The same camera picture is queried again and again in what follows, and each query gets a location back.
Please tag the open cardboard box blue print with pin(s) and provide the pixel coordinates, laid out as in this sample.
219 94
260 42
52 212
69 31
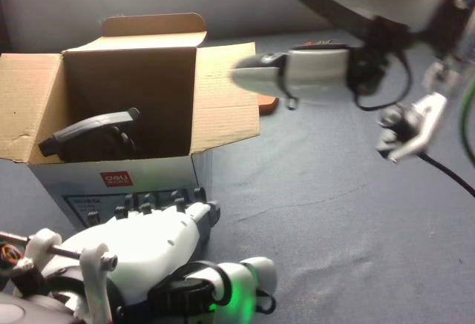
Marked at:
222 90

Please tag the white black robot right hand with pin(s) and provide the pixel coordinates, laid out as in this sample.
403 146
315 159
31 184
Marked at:
315 66

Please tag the orange brown flat object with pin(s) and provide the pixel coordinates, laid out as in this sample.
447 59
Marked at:
268 105

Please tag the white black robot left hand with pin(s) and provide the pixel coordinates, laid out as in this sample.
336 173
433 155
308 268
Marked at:
156 242

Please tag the amber spray bottle black trigger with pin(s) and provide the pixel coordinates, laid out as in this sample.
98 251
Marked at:
92 124

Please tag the small red object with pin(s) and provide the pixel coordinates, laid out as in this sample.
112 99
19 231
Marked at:
319 43

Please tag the grey table cloth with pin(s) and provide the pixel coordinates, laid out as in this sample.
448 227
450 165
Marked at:
334 209

